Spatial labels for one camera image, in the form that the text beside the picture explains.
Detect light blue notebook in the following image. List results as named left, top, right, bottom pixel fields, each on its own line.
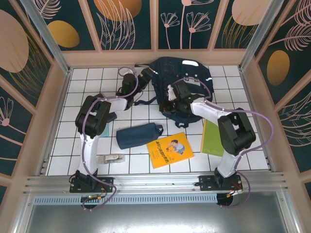
left=98, top=121, right=114, bottom=138

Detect green notebook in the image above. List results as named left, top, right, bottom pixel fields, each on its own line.
left=200, top=118, right=228, bottom=156

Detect aluminium frame post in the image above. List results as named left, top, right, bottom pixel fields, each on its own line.
left=239, top=0, right=285, bottom=71
left=20, top=0, right=72, bottom=75

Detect grey metal panel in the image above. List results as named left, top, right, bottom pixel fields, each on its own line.
left=24, top=203, right=289, bottom=233

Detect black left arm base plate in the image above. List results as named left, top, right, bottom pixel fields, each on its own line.
left=69, top=176, right=115, bottom=194

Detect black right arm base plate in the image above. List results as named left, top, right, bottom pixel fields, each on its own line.
left=198, top=174, right=243, bottom=192

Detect grey slotted cable duct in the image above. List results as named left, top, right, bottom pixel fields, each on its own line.
left=34, top=194, right=218, bottom=205

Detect navy blue student backpack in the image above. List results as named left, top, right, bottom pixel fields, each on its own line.
left=135, top=56, right=214, bottom=128

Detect aluminium mounting rail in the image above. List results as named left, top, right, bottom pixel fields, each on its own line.
left=23, top=172, right=289, bottom=195

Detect yellow book with cartoon cover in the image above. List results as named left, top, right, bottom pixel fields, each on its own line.
left=146, top=132, right=194, bottom=170

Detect clear plastic stationery case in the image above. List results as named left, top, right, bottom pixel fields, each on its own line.
left=96, top=153, right=126, bottom=165

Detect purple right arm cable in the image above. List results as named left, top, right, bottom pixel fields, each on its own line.
left=173, top=77, right=275, bottom=209

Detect navy blue pencil case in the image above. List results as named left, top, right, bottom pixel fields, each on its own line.
left=116, top=122, right=164, bottom=150

